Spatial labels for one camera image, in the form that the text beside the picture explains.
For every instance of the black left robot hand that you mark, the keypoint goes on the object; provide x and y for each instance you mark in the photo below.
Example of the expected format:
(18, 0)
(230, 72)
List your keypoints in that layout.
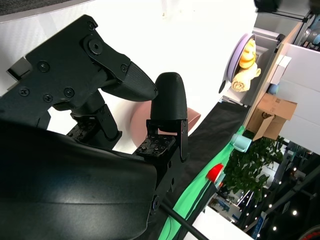
(267, 5)

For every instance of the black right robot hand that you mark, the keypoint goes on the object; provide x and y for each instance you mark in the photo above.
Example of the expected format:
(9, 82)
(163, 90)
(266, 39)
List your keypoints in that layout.
(75, 187)

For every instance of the silver blue-capped robot arm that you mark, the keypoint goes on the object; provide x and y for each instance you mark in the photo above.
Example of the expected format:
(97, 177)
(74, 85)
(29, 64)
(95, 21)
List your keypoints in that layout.
(313, 37)

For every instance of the purple plate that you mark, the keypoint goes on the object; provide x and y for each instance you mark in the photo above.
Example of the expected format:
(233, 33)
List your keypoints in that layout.
(236, 57)

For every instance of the small white box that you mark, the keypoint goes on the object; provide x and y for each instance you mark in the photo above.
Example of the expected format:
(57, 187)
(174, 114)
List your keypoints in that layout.
(281, 68)

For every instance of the beige plush toy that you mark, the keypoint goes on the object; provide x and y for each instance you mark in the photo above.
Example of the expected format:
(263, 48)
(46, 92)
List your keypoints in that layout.
(241, 83)

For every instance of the blue ball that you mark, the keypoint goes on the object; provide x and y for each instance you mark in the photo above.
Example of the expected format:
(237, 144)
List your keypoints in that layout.
(275, 89)

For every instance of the white cabinet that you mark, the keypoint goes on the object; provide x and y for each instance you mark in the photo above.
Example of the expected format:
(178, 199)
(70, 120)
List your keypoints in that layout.
(305, 82)

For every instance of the brown cardboard box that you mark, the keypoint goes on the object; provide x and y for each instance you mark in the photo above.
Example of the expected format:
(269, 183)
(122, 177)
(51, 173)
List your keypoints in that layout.
(275, 110)

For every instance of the black pole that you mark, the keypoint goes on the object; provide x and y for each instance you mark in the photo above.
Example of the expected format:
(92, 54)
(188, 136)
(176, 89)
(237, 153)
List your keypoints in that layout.
(185, 222)

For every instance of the green cloth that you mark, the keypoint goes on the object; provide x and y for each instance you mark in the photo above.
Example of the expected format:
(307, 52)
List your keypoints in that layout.
(197, 190)

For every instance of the red cup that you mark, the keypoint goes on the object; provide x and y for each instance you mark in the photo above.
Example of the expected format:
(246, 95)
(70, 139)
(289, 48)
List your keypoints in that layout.
(214, 172)

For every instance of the mint green mug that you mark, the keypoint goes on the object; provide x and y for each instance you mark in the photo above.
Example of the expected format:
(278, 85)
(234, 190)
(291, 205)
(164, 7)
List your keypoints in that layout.
(241, 143)

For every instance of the black cloth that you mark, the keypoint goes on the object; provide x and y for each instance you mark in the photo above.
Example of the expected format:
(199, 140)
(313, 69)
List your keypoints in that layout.
(212, 135)

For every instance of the green leafy plant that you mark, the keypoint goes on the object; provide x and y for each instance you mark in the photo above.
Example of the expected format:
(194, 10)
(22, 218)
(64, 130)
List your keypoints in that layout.
(250, 172)

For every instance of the red rimmed wheel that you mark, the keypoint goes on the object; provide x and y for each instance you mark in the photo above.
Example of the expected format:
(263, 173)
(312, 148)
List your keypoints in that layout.
(312, 236)

